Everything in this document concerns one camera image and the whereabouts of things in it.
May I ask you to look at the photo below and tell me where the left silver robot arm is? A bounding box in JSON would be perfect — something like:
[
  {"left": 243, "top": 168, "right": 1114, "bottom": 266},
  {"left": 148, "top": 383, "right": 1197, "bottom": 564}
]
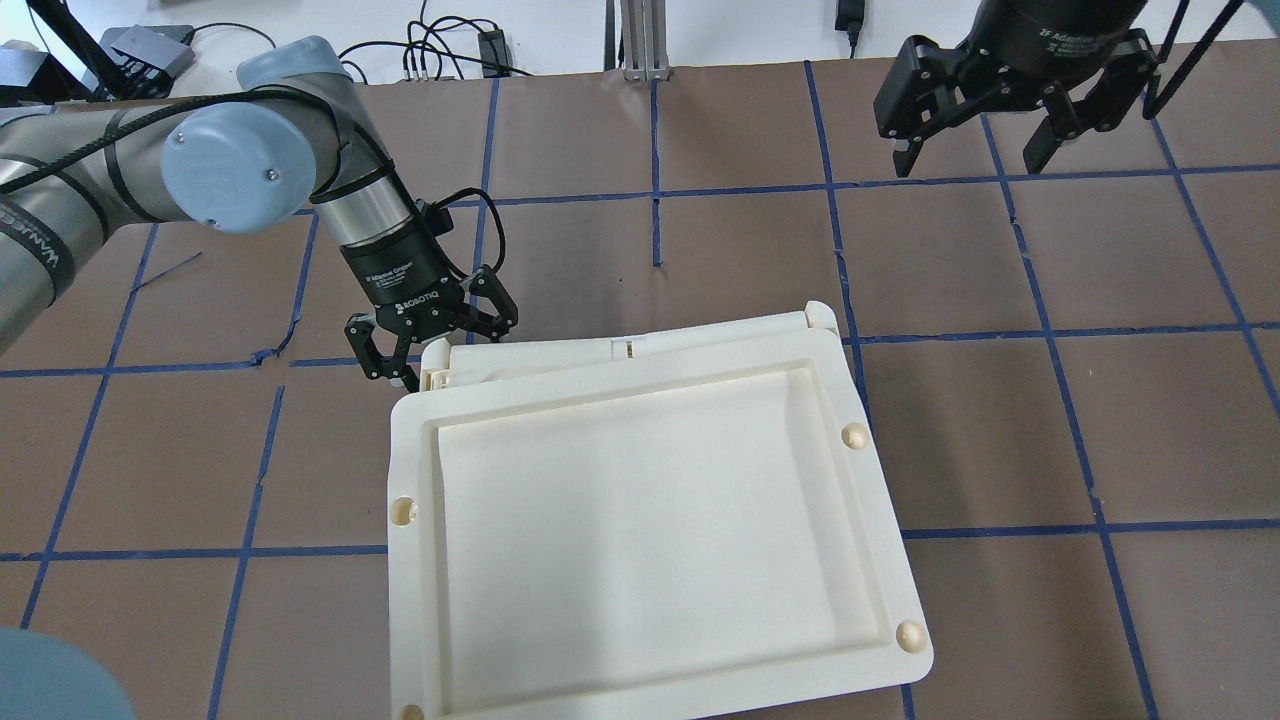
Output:
[{"left": 1, "top": 36, "right": 518, "bottom": 392}]

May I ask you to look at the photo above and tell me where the aluminium frame post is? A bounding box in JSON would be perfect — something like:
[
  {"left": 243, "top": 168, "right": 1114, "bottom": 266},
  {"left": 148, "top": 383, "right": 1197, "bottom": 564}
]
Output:
[{"left": 604, "top": 1, "right": 672, "bottom": 82}]

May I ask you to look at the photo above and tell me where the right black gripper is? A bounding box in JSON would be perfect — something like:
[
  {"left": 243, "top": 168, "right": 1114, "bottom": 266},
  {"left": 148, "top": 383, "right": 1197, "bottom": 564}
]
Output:
[{"left": 873, "top": 1, "right": 1156, "bottom": 179}]

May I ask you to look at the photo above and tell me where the black power adapter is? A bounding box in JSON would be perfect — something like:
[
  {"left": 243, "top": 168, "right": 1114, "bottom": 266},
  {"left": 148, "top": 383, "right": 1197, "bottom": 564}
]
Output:
[{"left": 477, "top": 29, "right": 509, "bottom": 77}]

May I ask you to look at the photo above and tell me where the cream plastic tray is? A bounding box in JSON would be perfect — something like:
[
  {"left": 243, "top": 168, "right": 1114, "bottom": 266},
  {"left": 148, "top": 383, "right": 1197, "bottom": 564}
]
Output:
[{"left": 387, "top": 328, "right": 934, "bottom": 719}]

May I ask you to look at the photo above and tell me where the cream plastic box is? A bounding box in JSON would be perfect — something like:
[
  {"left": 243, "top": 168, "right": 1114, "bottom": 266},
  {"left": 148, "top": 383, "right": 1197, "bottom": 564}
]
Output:
[{"left": 419, "top": 300, "right": 840, "bottom": 391}]

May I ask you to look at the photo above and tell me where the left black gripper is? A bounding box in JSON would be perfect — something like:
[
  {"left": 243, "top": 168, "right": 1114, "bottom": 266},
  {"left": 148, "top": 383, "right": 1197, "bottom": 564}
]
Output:
[{"left": 340, "top": 225, "right": 518, "bottom": 393}]

